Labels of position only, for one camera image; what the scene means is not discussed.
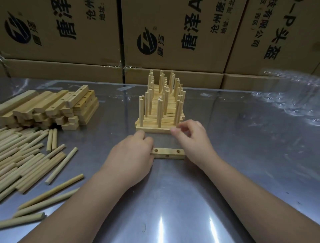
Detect person's right hand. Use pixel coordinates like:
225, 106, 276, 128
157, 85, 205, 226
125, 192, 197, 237
171, 119, 221, 168

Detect person's left hand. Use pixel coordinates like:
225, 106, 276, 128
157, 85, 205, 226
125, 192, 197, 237
105, 130, 155, 189

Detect single wooden block with holes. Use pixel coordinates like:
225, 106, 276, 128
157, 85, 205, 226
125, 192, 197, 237
151, 147, 186, 160

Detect person's left forearm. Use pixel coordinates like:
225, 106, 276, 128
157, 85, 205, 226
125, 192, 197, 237
19, 165, 142, 243

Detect person's right forearm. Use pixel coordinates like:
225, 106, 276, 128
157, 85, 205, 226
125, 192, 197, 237
197, 154, 320, 243

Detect row of pegged wooden assemblies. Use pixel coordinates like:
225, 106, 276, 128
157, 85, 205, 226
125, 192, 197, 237
135, 69, 187, 134

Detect stack of printed cardboard boxes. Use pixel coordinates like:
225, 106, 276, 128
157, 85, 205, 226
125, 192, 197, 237
0, 0, 320, 91

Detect pile of drilled wooden bars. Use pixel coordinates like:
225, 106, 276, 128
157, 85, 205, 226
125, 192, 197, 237
0, 85, 99, 131

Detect clear plastic bags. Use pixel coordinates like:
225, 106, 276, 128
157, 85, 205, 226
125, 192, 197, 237
251, 66, 320, 127

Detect pile of wooden dowels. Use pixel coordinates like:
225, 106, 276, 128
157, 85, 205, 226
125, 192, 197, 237
0, 126, 85, 230

